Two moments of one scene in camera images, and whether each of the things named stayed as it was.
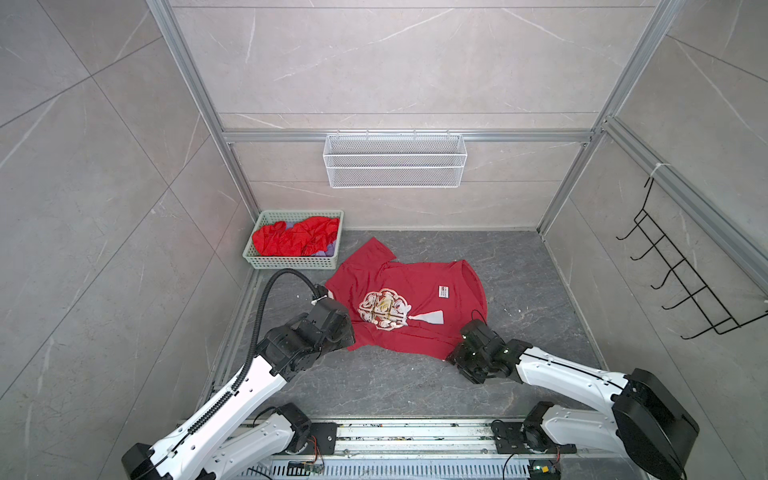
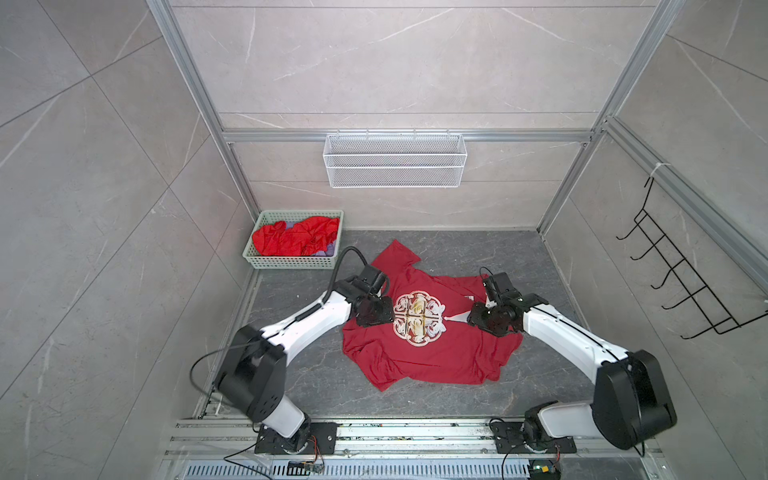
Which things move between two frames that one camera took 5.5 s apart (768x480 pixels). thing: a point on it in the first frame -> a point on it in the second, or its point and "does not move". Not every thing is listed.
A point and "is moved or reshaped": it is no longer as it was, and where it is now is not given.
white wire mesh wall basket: [395, 161] does not move
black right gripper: [456, 357] -> [475, 317]
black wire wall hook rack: [718, 316] does not move
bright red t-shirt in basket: [301, 240] does not move
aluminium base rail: [440, 450] does not move
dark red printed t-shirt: [404, 307] is moved or reshaped
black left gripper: [348, 335] -> [388, 316]
